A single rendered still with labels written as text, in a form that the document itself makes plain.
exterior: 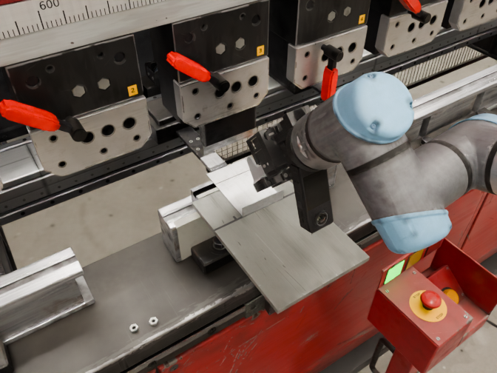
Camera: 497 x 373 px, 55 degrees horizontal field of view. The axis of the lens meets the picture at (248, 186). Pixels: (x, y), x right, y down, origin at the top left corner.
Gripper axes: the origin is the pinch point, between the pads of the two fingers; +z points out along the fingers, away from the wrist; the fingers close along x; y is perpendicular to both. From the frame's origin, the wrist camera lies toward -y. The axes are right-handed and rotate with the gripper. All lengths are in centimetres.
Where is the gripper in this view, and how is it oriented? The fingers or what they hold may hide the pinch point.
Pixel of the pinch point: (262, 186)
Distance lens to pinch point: 80.0
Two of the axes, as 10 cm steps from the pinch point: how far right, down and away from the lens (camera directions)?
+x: -8.4, 3.7, -4.0
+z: -3.5, 1.9, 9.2
